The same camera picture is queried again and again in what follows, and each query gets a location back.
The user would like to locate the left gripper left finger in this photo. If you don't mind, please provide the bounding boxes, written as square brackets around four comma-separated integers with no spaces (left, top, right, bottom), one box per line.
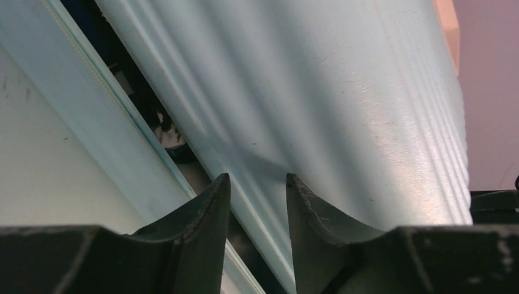
[1,173,231,293]

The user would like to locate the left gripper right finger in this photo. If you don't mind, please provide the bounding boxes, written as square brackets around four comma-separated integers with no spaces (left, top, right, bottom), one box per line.
[286,173,518,293]

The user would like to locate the black white patterned garment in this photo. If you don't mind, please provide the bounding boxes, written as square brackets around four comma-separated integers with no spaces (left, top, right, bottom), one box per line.
[130,88,197,164]

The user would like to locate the light blue ribbed suitcase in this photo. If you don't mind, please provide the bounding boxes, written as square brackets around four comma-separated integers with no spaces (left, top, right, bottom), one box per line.
[1,1,472,293]

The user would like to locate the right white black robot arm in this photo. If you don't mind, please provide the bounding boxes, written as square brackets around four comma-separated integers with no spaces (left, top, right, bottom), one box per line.
[470,177,518,225]

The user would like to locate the cream plastic drawer cabinet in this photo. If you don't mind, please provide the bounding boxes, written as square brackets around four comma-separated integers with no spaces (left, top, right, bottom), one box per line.
[432,0,461,76]

